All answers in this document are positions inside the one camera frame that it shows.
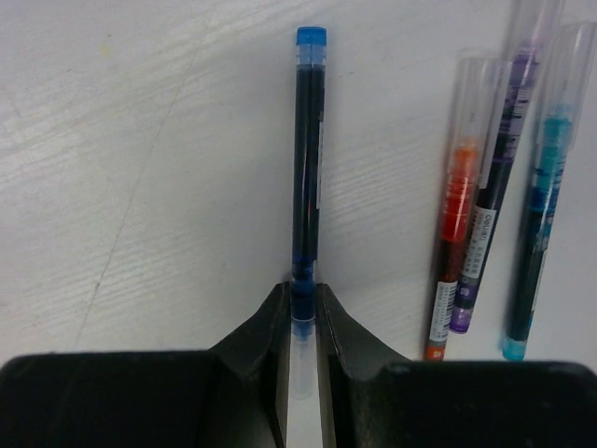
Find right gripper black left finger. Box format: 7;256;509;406
204;282;290;447

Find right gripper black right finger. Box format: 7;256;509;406
315;283;410;447

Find blue white pen far right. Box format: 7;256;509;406
501;21;596;361

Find purple pen at right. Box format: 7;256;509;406
450;1;564;334

